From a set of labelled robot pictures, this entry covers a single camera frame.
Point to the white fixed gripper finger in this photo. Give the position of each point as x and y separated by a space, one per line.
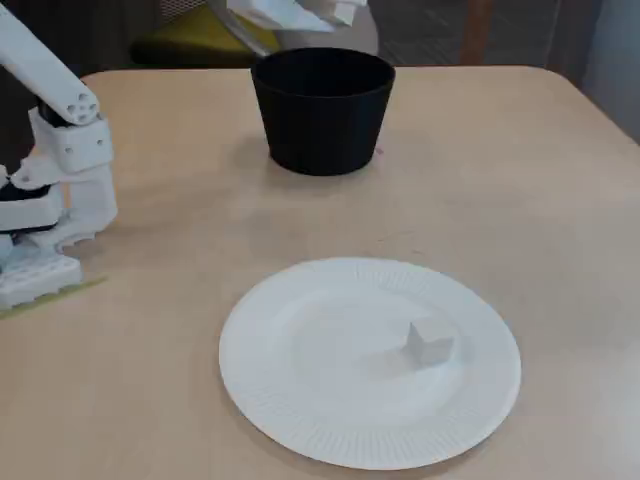
320 6

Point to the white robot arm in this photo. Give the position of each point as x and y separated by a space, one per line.
40 55

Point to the black pot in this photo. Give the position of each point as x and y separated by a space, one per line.
320 125

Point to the white paper plate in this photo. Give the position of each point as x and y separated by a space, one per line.
300 350

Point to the yellow-green chair seat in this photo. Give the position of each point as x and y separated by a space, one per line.
200 40

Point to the green tape strip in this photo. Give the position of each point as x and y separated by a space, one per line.
50 298

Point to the brown wooden post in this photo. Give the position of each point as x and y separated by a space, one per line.
477 30

